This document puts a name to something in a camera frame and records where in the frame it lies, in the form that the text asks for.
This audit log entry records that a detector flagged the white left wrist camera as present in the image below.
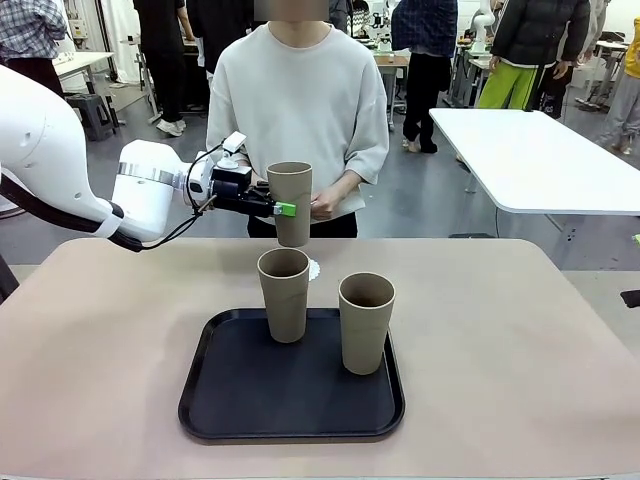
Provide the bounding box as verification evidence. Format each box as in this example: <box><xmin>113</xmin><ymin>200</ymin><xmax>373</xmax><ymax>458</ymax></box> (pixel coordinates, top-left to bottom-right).
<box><xmin>214</xmin><ymin>132</ymin><xmax>249</xmax><ymax>170</ymax></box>

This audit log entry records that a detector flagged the bystander in yellow jacket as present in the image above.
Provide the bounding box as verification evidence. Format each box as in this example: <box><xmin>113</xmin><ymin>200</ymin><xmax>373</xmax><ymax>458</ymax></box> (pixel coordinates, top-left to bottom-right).
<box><xmin>597</xmin><ymin>0</ymin><xmax>640</xmax><ymax>154</ymax></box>

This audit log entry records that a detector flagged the white workbench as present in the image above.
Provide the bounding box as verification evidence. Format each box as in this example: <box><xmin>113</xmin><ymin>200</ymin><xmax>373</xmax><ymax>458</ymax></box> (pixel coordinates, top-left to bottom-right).
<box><xmin>52</xmin><ymin>49</ymin><xmax>117</xmax><ymax>95</ymax></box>

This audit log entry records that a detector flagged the bystander in lime green trousers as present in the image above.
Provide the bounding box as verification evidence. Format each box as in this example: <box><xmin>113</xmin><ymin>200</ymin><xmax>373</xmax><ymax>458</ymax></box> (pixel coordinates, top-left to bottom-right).
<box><xmin>477</xmin><ymin>0</ymin><xmax>594</xmax><ymax>112</ymax></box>

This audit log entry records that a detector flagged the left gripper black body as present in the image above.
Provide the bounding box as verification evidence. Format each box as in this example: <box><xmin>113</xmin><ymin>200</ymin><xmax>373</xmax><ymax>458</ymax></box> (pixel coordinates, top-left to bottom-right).
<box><xmin>209</xmin><ymin>167</ymin><xmax>252</xmax><ymax>214</ymax></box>

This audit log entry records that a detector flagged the bystander in black clothes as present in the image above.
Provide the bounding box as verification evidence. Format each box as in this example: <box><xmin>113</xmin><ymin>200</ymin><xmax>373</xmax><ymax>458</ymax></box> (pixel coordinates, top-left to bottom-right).
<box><xmin>187</xmin><ymin>0</ymin><xmax>261</xmax><ymax>79</ymax></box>

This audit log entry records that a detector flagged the person's left hand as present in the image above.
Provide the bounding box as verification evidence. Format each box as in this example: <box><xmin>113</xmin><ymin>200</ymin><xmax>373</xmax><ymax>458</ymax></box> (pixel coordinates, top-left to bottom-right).
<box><xmin>310</xmin><ymin>185</ymin><xmax>346</xmax><ymax>221</ymax></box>

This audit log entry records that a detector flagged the large white table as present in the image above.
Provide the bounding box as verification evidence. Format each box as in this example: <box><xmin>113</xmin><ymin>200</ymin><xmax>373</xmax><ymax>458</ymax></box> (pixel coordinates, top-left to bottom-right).
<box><xmin>428</xmin><ymin>107</ymin><xmax>640</xmax><ymax>239</ymax></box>

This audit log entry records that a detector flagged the black left arm cable sleeve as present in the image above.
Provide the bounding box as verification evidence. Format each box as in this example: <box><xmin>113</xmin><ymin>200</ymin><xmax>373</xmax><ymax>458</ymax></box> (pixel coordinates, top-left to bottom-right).
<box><xmin>0</xmin><ymin>169</ymin><xmax>145</xmax><ymax>254</ymax></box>

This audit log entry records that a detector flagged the person in white shirt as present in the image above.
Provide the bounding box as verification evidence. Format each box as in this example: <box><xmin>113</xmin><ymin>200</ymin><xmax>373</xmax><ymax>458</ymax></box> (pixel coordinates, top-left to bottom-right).
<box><xmin>206</xmin><ymin>0</ymin><xmax>390</xmax><ymax>239</ymax></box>

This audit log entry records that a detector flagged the bystander in dark checked top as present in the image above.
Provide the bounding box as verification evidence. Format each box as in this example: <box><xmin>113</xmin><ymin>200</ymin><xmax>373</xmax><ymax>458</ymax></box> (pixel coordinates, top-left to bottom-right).
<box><xmin>391</xmin><ymin>0</ymin><xmax>459</xmax><ymax>155</ymax></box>

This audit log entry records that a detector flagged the tall brown cup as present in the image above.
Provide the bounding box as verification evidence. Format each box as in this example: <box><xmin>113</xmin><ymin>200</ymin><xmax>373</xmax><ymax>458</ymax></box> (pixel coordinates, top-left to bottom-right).
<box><xmin>265</xmin><ymin>160</ymin><xmax>315</xmax><ymax>248</ymax></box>
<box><xmin>338</xmin><ymin>272</ymin><xmax>397</xmax><ymax>376</ymax></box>
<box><xmin>257</xmin><ymin>248</ymin><xmax>312</xmax><ymax>345</ymax></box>

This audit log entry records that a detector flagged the grey plastic stool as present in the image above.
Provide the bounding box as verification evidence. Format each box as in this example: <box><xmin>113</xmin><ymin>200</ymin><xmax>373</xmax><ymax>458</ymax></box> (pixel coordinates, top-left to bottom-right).
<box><xmin>66</xmin><ymin>93</ymin><xmax>120</xmax><ymax>142</ymax></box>

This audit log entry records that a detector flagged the black plastic tray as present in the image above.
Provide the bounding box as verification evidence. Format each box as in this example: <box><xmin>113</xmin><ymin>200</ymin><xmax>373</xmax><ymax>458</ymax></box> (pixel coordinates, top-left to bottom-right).
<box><xmin>178</xmin><ymin>307</ymin><xmax>406</xmax><ymax>441</ymax></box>

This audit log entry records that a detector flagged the person's left forearm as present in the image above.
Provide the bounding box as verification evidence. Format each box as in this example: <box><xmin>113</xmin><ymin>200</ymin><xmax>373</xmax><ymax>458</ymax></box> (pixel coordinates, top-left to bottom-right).
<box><xmin>333</xmin><ymin>169</ymin><xmax>364</xmax><ymax>201</ymax></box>

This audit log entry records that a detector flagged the bystander with white sneakers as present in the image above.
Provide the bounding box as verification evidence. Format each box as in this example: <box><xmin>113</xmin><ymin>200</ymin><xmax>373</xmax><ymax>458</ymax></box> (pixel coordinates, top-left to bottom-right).
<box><xmin>133</xmin><ymin>0</ymin><xmax>194</xmax><ymax>138</ymax></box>

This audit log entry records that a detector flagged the bystander in plaid shirt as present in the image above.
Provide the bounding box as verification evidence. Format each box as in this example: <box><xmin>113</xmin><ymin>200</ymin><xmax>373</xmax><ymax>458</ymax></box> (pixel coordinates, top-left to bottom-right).
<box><xmin>0</xmin><ymin>0</ymin><xmax>69</xmax><ymax>99</ymax></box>

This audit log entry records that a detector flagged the thin black left camera cable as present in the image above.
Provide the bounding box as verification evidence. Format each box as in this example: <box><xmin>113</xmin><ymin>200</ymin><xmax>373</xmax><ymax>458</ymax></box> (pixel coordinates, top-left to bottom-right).
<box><xmin>142</xmin><ymin>146</ymin><xmax>224</xmax><ymax>250</ymax></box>

